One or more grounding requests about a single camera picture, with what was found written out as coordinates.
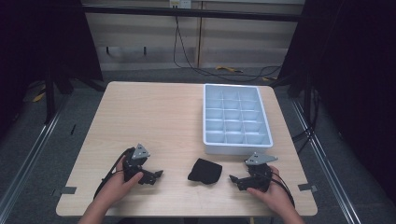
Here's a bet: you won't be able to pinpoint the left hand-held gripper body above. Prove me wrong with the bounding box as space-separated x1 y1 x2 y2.
121 143 151 183

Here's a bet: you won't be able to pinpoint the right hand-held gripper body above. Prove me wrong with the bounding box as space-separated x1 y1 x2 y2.
244 151 279 193

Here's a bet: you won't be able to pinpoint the person's right hand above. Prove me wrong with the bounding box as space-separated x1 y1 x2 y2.
247 165 293 217

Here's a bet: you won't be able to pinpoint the person's left hand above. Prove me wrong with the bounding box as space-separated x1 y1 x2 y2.
100 154 145 207

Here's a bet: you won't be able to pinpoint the dark cloth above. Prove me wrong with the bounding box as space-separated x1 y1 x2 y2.
187 158 223 186

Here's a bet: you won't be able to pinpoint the grey tape piece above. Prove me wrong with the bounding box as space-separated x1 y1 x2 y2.
297 183 318 192
60 186 78 196

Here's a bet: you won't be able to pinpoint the white compartment tray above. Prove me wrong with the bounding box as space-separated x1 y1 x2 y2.
202 82 275 156

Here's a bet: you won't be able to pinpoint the black metal stand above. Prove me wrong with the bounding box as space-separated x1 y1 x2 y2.
43 66 58 125

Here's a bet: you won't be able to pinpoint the yellow strip on floor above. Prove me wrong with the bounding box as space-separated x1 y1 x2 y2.
215 64 245 75
32 91 47 104

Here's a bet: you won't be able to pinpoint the black curtain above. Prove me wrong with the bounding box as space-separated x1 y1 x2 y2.
0 0 105 138
277 0 396 203

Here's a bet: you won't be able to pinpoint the black horizontal bar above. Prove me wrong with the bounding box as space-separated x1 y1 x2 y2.
81 4 306 23

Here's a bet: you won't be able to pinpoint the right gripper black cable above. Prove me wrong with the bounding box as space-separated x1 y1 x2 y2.
270 170 296 209

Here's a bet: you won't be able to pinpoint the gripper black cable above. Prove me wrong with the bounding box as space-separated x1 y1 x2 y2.
92 147 135 201
270 170 296 209

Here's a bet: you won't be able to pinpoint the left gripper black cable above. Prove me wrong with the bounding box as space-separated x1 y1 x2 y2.
92 147 135 201

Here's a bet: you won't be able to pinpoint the metal floor rail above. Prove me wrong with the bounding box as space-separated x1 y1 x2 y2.
290 98 362 224
0 96 68 218

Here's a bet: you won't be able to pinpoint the black floor cables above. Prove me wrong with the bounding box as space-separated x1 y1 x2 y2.
291 85 321 154

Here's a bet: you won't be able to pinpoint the black hanging wall cable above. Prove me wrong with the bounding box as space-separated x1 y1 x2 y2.
172 15 283 84

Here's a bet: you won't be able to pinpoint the white wall outlet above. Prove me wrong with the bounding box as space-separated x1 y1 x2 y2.
169 0 192 9

